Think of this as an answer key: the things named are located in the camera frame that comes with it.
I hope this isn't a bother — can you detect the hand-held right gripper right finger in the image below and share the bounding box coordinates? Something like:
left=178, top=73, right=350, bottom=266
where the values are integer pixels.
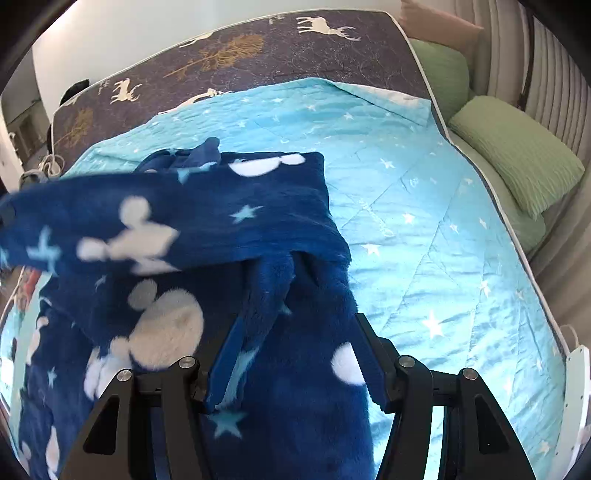
left=353, top=313, right=536, bottom=480

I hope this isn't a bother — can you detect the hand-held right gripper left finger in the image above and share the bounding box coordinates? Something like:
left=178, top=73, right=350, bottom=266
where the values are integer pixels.
left=60, top=315, right=250, bottom=480

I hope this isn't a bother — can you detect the dark blue fleece garment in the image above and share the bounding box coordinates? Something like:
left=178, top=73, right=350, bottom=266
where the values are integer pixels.
left=0, top=137, right=375, bottom=480

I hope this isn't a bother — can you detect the light blue star quilt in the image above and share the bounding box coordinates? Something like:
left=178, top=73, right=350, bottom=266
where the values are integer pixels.
left=0, top=78, right=568, bottom=480

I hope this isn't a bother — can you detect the orange printed cloth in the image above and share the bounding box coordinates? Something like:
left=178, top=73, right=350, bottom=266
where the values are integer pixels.
left=13, top=267, right=49, bottom=317

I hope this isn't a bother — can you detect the green pillow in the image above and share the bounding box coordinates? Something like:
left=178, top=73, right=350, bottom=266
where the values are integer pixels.
left=409, top=39, right=472, bottom=116
left=448, top=95, right=585, bottom=217

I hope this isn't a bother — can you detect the dark deer print mattress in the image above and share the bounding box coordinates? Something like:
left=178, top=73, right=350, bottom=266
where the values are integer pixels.
left=48, top=10, right=568, bottom=356

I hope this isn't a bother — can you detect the black object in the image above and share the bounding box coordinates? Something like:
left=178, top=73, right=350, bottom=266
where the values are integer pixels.
left=60, top=79, right=90, bottom=108

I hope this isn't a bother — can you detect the white curtain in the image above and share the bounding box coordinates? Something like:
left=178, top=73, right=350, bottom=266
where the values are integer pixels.
left=462, top=0, right=591, bottom=158

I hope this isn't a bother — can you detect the beige pillow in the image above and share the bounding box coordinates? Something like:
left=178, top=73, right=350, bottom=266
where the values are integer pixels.
left=399, top=0, right=483, bottom=56

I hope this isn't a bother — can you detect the white cable bundle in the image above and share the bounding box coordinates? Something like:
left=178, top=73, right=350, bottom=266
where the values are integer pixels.
left=21, top=152, right=65, bottom=183

